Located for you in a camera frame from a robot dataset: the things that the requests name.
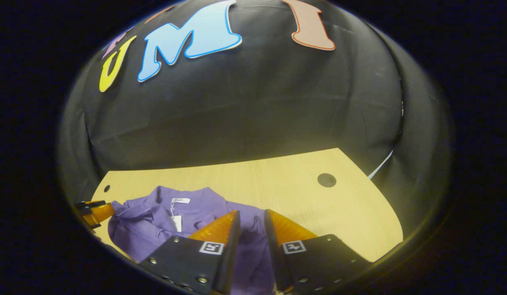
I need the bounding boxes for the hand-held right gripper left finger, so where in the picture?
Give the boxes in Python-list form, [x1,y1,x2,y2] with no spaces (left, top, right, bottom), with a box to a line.
[139,210,242,295]

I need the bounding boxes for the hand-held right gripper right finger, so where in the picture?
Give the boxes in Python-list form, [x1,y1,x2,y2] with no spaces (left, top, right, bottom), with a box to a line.
[264,209,371,294]

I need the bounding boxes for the purple knit cardigan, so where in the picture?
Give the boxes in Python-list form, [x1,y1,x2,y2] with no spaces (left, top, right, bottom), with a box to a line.
[108,186,278,295]

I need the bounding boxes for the black backdrop cloth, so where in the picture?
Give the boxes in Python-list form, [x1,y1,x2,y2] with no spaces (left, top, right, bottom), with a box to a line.
[57,0,455,246]

